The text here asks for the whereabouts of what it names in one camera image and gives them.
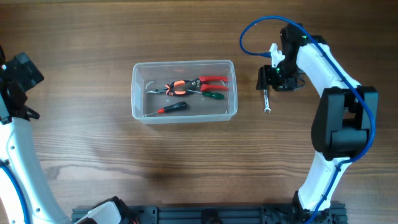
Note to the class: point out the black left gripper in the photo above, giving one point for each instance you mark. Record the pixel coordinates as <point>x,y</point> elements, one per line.
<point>23,70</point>

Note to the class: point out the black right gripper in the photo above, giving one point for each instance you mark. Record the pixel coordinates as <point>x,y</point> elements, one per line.
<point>265,78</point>

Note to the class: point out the small silver wrench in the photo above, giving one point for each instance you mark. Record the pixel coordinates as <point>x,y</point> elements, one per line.
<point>267,109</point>

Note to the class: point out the green handled screwdriver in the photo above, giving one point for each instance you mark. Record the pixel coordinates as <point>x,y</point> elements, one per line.
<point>213,95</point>

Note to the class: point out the red handled cutting pliers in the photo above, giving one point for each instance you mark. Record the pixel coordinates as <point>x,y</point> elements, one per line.
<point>205,83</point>

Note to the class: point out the red black handled screwdriver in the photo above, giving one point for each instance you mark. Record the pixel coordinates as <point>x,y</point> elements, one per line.
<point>171,108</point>

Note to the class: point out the orange black needle-nose pliers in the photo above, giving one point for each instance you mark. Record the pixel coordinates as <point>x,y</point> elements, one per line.
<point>176,88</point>

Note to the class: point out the clear plastic container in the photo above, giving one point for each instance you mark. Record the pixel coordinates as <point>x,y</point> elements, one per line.
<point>151,75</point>

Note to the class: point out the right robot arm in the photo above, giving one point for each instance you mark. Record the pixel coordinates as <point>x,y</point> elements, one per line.
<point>340,131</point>

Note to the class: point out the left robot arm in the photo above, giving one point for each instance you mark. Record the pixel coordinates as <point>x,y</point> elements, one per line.
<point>25,193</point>

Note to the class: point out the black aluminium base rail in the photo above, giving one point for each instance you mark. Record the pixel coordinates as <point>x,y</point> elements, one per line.
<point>211,214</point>

